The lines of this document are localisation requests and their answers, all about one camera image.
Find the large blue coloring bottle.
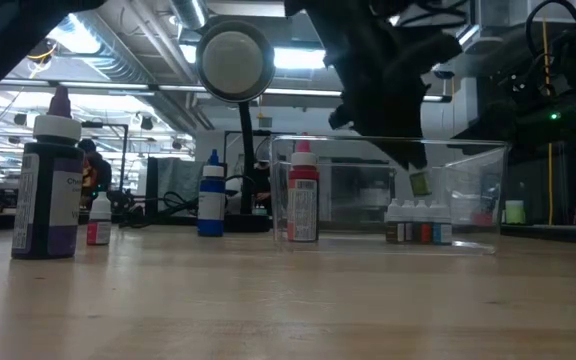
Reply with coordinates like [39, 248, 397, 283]
[197, 148, 227, 239]

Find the black aluminium table frame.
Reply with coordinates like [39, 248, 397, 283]
[0, 212, 576, 246]

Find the black metal stand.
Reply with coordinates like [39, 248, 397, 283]
[81, 121, 130, 194]

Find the large purple coloring bottle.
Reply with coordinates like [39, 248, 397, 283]
[11, 84, 85, 261]

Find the black lamp power cable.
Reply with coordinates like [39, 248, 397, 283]
[160, 190, 204, 217]

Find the person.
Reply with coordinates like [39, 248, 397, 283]
[78, 138, 114, 206]

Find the small green-label dropper bottle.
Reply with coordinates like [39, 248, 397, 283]
[409, 171, 433, 198]

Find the silver ventilation duct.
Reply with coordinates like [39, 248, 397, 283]
[55, 0, 209, 136]

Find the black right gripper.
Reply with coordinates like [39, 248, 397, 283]
[285, 0, 462, 170]

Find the dark equipment cabinet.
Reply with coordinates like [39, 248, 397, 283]
[317, 156, 397, 224]

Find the clear plastic container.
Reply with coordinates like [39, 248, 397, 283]
[269, 134, 513, 256]

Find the small brown-label dropper bottle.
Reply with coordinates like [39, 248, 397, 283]
[385, 198, 405, 245]

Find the small blue-label dropper bottle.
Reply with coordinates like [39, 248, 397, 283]
[431, 199, 453, 246]

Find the small pink-label dropper bottle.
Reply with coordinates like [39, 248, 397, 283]
[86, 191, 113, 247]

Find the gray fabric panel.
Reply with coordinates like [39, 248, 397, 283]
[156, 157, 205, 201]

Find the long ceiling light bar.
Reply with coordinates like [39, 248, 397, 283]
[147, 83, 452, 104]

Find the large orange-red coloring bottle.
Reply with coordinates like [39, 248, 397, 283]
[286, 132, 321, 244]

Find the light green cup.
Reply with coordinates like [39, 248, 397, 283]
[505, 199, 526, 225]

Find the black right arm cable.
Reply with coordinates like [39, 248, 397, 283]
[524, 0, 576, 59]

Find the black gooseneck desk lamp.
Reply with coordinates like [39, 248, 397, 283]
[195, 19, 277, 234]

